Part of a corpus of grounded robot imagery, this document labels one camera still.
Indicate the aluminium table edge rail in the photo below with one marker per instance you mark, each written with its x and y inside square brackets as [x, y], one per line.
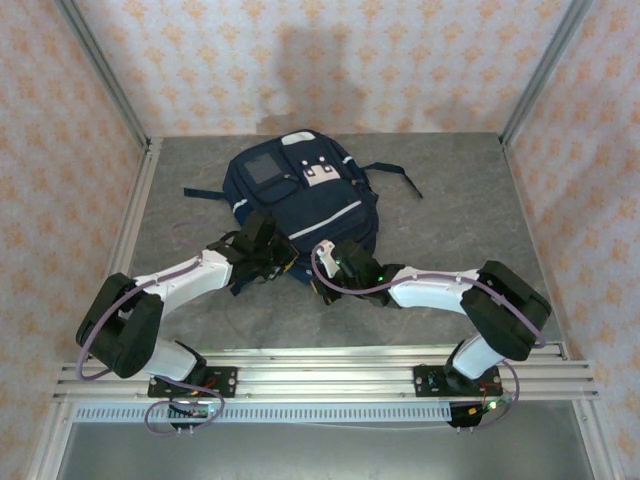
[325, 352]

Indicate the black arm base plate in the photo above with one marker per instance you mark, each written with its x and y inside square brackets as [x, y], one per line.
[227, 382]
[425, 382]

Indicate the grey sheet metal panel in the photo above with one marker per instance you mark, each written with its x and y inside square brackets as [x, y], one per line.
[325, 450]

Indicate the aluminium side rail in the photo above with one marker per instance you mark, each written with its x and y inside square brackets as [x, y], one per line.
[125, 250]

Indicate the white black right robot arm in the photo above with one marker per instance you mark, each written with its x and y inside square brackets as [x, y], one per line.
[430, 292]

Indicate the navy blue backpack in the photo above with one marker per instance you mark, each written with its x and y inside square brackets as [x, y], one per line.
[310, 200]

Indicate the small circuit board green light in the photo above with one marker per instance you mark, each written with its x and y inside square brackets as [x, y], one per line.
[202, 412]
[472, 411]

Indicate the wide aluminium base rail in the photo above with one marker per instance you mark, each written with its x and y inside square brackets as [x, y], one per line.
[325, 382]

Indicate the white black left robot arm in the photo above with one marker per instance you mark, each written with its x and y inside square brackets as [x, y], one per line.
[190, 280]

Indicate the aluminium lower frame strut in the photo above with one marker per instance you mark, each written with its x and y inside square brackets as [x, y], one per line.
[55, 440]
[597, 440]

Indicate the aluminium frame post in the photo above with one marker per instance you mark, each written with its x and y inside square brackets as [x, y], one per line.
[543, 75]
[106, 75]

